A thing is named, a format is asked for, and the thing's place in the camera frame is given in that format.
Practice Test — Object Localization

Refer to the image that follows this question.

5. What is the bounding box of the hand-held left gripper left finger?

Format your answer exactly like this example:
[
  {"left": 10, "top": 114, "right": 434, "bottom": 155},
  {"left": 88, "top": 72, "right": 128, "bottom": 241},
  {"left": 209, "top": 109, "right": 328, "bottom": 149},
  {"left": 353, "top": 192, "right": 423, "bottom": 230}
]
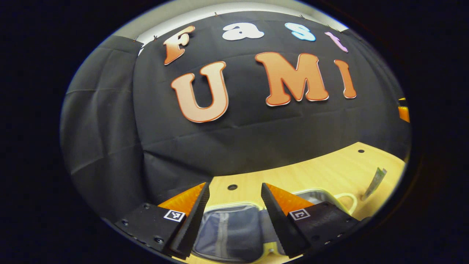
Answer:
[{"left": 115, "top": 182, "right": 210, "bottom": 259}]

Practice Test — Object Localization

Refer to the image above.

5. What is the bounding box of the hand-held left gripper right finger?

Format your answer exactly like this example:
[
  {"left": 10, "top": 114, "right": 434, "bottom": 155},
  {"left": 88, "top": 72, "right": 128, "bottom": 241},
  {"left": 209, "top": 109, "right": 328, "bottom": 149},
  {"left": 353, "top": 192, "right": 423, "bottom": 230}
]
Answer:
[{"left": 261, "top": 183, "right": 370, "bottom": 259}]

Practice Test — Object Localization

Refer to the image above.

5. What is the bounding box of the large white green tube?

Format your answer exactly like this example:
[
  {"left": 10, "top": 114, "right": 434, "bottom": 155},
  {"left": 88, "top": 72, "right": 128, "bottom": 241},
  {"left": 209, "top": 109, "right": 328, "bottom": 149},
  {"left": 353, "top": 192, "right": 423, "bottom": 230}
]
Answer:
[{"left": 361, "top": 167, "right": 387, "bottom": 201}]

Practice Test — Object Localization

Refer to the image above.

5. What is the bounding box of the black backdrop cloth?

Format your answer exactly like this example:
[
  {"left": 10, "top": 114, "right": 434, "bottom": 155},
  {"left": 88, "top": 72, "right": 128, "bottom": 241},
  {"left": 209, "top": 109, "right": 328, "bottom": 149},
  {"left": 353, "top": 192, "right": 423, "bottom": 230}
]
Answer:
[{"left": 60, "top": 11, "right": 411, "bottom": 224}]

